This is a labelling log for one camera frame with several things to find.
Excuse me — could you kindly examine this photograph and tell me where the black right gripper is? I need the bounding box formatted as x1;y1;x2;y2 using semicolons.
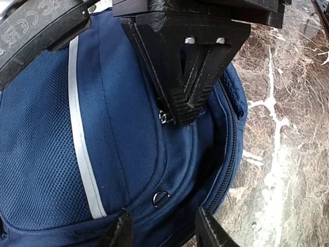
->
112;0;291;126

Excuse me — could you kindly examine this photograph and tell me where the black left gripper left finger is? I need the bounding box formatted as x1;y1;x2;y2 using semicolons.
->
96;211;134;247

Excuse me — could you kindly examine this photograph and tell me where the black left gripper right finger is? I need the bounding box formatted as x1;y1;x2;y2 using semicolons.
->
195;207;239;247

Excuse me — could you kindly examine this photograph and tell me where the navy blue student backpack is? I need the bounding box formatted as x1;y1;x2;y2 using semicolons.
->
1;9;248;246

